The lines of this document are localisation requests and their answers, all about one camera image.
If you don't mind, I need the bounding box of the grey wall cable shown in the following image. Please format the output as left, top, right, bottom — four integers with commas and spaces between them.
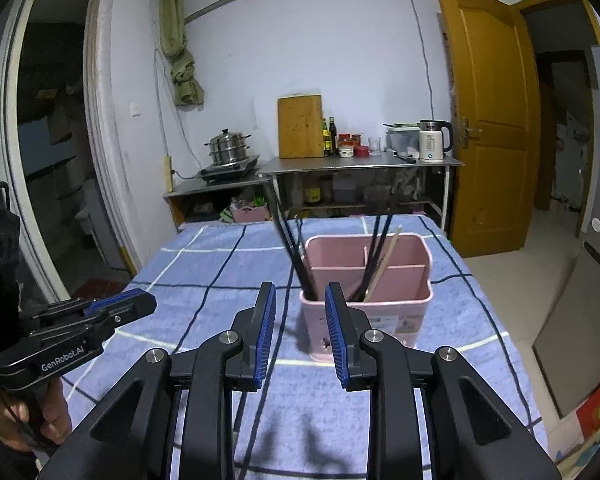
406, 0, 437, 122

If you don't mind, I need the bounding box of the light wooden chopstick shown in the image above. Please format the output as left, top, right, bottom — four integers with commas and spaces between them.
364, 225, 405, 302

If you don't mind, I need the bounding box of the induction cooker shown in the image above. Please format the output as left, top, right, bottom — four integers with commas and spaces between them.
200, 155, 261, 184

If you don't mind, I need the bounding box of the red floor mat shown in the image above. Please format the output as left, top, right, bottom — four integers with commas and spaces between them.
70, 276, 132, 302

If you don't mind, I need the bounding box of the steel steamer pot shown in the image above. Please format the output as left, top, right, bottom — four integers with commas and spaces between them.
205, 129, 252, 166

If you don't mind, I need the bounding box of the grey refrigerator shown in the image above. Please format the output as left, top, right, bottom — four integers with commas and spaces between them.
532, 45, 600, 418

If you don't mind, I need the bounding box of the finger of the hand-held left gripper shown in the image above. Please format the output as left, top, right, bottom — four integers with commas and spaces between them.
27, 294, 157, 348
22, 290, 142, 322

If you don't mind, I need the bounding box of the person's left hand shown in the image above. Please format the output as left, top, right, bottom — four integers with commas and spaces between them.
0, 385, 72, 458

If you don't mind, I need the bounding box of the white electric kettle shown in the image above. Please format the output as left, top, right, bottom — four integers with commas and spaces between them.
418, 120, 454, 163

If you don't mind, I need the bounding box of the black chopstick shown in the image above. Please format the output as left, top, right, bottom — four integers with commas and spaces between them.
296, 217, 317, 301
355, 214, 397, 302
357, 214, 382, 302
272, 207, 313, 301
280, 216, 317, 301

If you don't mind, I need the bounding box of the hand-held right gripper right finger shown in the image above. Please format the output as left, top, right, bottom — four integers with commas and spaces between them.
324, 281, 563, 480

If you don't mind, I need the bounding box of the wooden cutting board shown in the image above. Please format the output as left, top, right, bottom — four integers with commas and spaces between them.
277, 94, 326, 159

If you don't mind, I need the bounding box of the pink plastic utensil holder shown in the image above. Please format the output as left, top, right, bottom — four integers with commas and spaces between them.
299, 232, 434, 363

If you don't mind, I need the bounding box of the white door frame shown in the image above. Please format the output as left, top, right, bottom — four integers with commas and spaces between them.
0, 0, 142, 302

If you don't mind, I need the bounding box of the clear plastic storage container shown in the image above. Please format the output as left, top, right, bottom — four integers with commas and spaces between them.
385, 122, 422, 158

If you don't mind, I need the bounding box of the blue plaid tablecloth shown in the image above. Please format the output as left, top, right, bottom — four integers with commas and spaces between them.
55, 216, 551, 480

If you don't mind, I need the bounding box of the green hanging cloth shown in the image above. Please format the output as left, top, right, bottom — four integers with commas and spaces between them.
159, 0, 205, 107

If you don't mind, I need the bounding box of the tall metal table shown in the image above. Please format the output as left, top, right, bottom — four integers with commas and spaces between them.
257, 152, 465, 233

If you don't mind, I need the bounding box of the pink plastic basket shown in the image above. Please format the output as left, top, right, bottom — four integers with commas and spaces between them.
230, 197, 269, 224

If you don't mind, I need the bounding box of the low metal table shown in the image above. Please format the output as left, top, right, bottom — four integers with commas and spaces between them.
162, 170, 272, 227

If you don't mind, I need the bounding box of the yellow wooden door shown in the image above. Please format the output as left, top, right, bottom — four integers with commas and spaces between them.
432, 0, 541, 260

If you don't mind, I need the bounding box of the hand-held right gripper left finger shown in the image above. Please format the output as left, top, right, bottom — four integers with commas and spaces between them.
37, 281, 277, 480

